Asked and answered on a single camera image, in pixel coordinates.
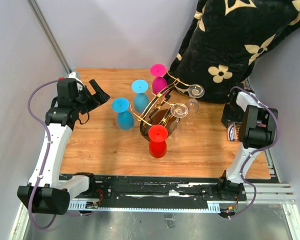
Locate black floral blanket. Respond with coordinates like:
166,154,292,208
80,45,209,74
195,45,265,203
165,0,300,104

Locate clear wine glass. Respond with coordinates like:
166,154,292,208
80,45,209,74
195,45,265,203
170,103,189,139
185,84,205,113

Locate blue wine glass front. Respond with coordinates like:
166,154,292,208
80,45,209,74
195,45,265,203
111,97,135,130

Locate blue wine glass rear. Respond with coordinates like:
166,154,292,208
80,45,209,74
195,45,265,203
131,79,150,114

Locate gold wire wine glass rack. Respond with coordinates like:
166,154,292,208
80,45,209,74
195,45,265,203
130,70,190,141

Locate aluminium corner profile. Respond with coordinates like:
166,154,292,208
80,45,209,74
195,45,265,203
26,0,71,74

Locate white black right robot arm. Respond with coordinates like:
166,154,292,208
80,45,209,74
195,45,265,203
216,86,279,200

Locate magenta plastic wine glass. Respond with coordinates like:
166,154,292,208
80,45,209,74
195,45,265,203
150,63,168,94

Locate red plastic wine glass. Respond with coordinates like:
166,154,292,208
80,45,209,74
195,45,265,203
148,124,168,158

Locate clear wine glass front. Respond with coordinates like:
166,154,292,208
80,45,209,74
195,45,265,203
170,103,189,139

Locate maroon t-shirt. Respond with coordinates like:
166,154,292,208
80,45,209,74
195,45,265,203
226,120,241,142

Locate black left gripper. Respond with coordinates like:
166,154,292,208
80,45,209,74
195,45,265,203
73,79,110,115

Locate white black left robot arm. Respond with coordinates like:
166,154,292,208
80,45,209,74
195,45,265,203
17,77,110,215

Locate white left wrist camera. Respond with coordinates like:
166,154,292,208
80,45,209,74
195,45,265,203
58,71,84,91

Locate blue wine glass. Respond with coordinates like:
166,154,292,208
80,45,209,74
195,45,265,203
111,97,135,130
131,79,150,114

